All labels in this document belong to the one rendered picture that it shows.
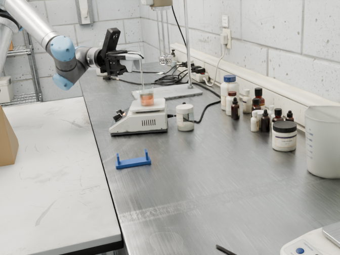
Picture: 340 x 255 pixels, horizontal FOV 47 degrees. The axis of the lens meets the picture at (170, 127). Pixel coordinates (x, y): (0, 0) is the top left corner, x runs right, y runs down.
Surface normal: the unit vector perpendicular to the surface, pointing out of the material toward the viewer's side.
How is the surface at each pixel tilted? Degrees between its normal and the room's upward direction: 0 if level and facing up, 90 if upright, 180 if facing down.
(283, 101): 90
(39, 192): 0
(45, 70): 90
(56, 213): 0
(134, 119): 90
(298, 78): 90
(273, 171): 0
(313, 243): 11
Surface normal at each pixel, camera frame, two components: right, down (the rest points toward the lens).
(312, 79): -0.96, 0.16
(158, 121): 0.00, 0.33
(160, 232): -0.07, -0.94
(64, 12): 0.27, 0.30
